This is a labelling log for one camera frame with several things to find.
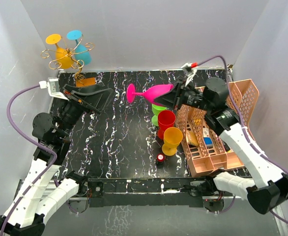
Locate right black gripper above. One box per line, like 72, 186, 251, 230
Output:
153, 79, 212, 112

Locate yellow book in organizer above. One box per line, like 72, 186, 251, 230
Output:
186, 121, 199, 147

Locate blue white box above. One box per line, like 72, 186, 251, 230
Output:
202, 127, 213, 148

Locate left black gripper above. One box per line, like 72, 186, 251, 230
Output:
58, 83, 113, 138

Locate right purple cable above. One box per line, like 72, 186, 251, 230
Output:
192, 55, 288, 228

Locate orange wine glass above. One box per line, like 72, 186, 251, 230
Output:
46, 33, 72, 69
162, 127, 183, 156

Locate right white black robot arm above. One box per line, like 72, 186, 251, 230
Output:
153, 77, 288, 214

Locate teal wine glass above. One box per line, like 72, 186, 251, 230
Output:
66, 30, 94, 65

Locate orange wooden rack base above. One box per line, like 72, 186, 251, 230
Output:
75, 77, 96, 87

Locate red black push button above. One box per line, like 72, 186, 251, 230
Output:
155, 153, 165, 168

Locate gold wire glass rack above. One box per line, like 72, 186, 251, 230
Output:
40, 38, 86, 82

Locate green wine glass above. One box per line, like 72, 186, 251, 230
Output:
151, 104, 168, 126

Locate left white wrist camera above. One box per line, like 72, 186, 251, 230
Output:
39, 77, 68, 100

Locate pink plastic file organizer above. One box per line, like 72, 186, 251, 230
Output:
175, 79, 259, 177

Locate black device in organizer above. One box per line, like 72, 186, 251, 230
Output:
222, 141, 231, 152

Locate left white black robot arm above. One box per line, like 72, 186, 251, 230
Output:
0, 81, 114, 236

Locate red wine glass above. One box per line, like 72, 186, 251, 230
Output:
157, 110, 176, 140

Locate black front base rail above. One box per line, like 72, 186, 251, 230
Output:
80, 177, 223, 208

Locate magenta wine glass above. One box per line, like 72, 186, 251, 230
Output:
126, 84, 174, 106

